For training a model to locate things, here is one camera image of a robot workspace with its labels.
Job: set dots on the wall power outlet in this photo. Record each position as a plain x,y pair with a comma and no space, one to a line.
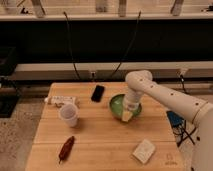
92,75

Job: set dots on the white sponge block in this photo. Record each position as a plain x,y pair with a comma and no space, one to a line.
144,151

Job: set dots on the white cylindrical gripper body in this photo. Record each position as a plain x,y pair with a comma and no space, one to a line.
132,99

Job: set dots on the black smartphone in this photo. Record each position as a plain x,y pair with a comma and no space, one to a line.
98,93

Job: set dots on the brown sausage toy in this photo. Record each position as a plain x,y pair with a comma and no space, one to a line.
66,148

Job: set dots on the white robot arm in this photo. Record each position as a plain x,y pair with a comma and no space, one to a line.
196,111

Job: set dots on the green ceramic bowl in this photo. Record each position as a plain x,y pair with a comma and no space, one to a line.
117,109

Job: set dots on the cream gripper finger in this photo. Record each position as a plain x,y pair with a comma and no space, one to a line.
126,116

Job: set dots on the white plastic cup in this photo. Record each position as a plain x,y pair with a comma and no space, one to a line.
69,114

